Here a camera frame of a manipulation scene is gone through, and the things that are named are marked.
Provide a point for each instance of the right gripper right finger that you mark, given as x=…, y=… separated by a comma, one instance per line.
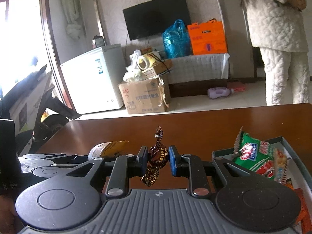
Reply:
x=191, y=167

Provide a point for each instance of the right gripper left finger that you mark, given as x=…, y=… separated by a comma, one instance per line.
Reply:
x=125, y=168

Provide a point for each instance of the brown toffee candy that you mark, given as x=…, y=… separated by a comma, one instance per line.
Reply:
x=158, y=156

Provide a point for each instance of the green shrimp cracker bag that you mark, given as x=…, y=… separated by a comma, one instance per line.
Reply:
x=254, y=154

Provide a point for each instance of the brown bread snack packet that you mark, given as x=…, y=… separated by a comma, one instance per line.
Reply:
x=108, y=150

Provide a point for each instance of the electric scooter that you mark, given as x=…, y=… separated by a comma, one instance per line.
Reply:
x=36, y=113

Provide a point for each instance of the brown cardboard box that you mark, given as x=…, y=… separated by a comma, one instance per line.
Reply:
x=147, y=96

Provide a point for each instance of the purple detergent bottle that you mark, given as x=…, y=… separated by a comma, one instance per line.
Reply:
x=218, y=92

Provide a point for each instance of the white cloth covered cabinet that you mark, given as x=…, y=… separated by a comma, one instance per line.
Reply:
x=194, y=75

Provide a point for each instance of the white plastic bag pile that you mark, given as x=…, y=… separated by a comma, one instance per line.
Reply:
x=134, y=73

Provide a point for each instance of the red floor mat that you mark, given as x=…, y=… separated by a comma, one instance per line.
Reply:
x=237, y=86

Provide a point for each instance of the white chest freezer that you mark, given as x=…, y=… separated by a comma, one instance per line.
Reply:
x=92, y=79

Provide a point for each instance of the small cardboard box stack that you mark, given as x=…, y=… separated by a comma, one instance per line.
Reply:
x=152, y=64

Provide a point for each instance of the grey shallow box tray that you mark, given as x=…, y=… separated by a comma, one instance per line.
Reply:
x=280, y=160

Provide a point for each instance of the blue plastic bag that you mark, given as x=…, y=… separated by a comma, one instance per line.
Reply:
x=176, y=40

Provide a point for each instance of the kettle on freezer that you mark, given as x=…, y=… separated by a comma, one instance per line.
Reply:
x=98, y=41

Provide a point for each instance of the orange gift box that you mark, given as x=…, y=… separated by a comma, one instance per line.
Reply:
x=207, y=38

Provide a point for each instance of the person in white pajamas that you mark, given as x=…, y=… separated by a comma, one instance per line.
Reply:
x=276, y=27

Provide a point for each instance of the tied white curtain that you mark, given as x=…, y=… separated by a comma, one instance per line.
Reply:
x=72, y=12

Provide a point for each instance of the black wall television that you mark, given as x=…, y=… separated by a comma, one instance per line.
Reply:
x=154, y=17

